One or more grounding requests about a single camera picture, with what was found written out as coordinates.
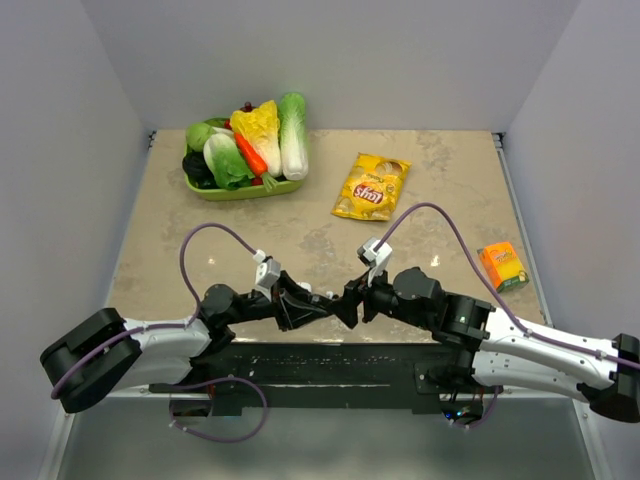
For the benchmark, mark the black toy vegetable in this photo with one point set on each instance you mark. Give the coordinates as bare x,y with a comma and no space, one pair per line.
197,171

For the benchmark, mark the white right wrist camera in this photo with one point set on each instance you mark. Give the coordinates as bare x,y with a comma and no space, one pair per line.
375,255

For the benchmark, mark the orange toy carrot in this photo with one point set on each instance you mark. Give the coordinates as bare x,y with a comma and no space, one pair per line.
255,162

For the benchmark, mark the orange juice carton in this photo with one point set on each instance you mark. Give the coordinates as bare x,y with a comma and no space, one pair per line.
503,266

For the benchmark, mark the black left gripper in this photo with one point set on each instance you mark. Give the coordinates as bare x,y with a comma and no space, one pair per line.
292,305

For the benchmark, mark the green leafy bok choy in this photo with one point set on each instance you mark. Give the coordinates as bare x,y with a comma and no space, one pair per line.
226,163

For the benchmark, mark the yellow white cabbage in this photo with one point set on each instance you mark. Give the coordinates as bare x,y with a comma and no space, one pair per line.
260,127

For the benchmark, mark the green vegetable basket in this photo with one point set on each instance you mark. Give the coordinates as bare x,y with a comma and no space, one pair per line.
249,192

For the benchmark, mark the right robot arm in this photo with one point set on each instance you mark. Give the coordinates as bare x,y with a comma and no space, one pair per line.
493,350

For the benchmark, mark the green white napa cabbage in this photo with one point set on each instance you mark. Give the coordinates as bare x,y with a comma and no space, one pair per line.
293,136

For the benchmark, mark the yellow chips bag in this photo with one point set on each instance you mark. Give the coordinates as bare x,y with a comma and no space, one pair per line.
372,189

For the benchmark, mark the white earbud charging case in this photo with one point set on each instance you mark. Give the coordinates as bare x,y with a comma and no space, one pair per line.
305,286

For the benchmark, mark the round green cabbage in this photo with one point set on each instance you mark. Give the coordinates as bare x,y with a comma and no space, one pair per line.
197,134

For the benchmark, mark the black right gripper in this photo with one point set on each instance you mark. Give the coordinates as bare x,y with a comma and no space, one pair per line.
353,291

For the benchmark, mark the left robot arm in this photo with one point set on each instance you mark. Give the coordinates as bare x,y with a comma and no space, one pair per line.
107,352

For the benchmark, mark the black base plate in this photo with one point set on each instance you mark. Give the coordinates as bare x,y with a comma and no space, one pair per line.
424,378

